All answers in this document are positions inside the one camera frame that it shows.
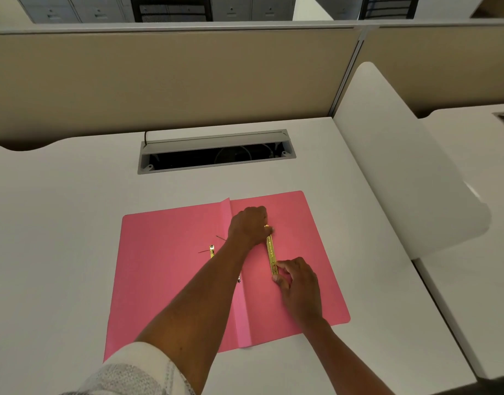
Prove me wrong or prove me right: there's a gold metal fastener bar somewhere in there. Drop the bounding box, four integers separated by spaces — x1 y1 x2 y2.
264 225 279 283

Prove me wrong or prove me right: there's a person's left forearm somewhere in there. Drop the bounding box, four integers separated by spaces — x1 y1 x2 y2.
135 239 257 395

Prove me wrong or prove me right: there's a white rounded desk divider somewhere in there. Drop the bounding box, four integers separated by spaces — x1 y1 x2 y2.
333 61 492 260

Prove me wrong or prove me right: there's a pink paper file folder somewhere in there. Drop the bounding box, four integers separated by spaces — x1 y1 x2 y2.
103 191 351 362

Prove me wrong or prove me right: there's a person's right forearm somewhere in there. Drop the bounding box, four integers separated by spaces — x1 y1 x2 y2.
302 317 397 395

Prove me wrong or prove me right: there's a grey filing cabinet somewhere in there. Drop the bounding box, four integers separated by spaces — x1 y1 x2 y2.
211 0 297 22
15 0 132 24

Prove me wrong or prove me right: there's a person's left hand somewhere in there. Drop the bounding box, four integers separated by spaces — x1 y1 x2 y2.
228 205 274 252

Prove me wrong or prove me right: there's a white patterned sleeve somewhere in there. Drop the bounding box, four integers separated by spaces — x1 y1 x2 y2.
60 341 197 395

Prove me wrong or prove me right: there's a person's right hand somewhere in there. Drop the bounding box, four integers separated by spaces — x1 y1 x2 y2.
272 257 324 330

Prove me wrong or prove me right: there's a black open shelf unit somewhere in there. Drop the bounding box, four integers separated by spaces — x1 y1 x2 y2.
358 0 421 20
130 0 214 22

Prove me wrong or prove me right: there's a narrow beige partition panel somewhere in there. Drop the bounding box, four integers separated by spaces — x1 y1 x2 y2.
346 24 504 119

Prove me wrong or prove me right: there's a grey partition frame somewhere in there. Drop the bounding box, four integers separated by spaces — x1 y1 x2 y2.
0 18 504 118

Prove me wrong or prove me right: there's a wide beige partition panel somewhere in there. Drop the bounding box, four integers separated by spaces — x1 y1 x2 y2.
0 28 363 152

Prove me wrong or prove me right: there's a gold fastener prong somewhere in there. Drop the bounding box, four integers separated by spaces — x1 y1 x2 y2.
198 235 228 260

